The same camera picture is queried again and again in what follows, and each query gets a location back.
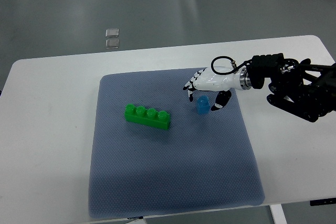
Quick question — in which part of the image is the small blue block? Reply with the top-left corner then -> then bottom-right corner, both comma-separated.
196,95 -> 210,115

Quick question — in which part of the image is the long green block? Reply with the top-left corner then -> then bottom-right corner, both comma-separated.
124,103 -> 171,130

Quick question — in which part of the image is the blue-grey fabric mat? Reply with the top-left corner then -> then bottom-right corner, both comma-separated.
89,69 -> 265,218

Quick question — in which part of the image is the white table leg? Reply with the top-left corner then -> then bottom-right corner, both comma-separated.
269,204 -> 287,224

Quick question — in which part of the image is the black table control panel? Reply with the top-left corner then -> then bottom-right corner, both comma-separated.
310,198 -> 336,206

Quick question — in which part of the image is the upper metal floor plate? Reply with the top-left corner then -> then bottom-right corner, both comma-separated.
106,28 -> 119,38

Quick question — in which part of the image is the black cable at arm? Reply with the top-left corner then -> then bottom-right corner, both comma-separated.
211,56 -> 251,75

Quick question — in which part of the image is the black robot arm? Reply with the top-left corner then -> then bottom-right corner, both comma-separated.
244,53 -> 335,122

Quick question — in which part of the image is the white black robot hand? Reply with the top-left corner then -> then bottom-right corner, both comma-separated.
183,68 -> 243,111

